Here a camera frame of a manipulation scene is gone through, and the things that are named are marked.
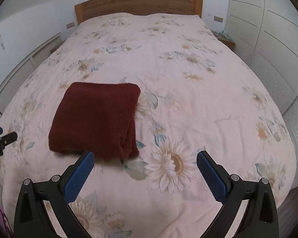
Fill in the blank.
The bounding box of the dark red knitted garment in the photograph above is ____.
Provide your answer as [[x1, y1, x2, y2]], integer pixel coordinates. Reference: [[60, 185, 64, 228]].
[[48, 82, 141, 160]]

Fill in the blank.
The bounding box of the magenta cloth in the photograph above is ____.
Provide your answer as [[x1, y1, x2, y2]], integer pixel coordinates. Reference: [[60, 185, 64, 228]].
[[0, 198, 9, 238]]

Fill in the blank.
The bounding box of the wooden headboard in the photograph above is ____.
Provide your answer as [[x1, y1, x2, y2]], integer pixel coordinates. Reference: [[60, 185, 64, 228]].
[[74, 0, 203, 26]]

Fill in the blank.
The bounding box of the white wardrobe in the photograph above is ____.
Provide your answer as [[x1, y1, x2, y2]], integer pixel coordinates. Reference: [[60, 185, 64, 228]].
[[225, 0, 298, 97]]

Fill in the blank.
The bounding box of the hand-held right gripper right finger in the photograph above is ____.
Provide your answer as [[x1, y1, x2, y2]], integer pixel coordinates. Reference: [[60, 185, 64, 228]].
[[197, 150, 280, 238]]

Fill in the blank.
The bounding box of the pink floral bedspread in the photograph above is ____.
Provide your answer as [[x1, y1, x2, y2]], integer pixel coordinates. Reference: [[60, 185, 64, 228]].
[[0, 12, 295, 238]]

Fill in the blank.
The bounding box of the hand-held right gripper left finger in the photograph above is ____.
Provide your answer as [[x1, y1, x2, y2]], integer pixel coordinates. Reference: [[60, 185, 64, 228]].
[[14, 151, 100, 238]]

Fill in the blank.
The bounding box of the white louvred cabinet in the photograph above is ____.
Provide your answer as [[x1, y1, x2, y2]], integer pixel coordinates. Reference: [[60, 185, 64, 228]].
[[248, 53, 298, 186]]

